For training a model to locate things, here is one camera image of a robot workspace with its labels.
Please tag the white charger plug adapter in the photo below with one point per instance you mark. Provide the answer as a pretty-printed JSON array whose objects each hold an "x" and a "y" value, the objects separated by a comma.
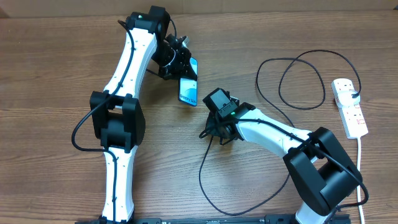
[{"x": 347, "y": 98}]

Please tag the Samsung Galaxy smartphone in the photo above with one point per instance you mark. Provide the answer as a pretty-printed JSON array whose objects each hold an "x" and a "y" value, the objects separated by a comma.
[{"x": 188, "y": 91}]

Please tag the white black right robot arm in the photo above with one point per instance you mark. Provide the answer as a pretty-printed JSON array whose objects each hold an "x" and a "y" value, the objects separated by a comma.
[{"x": 321, "y": 170}]

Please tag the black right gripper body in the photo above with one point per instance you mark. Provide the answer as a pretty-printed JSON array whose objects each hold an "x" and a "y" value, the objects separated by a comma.
[{"x": 215, "y": 129}]

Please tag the white power strip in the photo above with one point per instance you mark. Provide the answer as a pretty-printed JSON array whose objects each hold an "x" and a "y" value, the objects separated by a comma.
[{"x": 352, "y": 117}]

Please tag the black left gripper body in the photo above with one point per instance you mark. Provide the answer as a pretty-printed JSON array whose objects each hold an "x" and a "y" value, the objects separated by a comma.
[{"x": 171, "y": 63}]

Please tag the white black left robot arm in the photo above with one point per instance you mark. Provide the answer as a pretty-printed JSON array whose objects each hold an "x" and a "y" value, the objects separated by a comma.
[{"x": 118, "y": 120}]

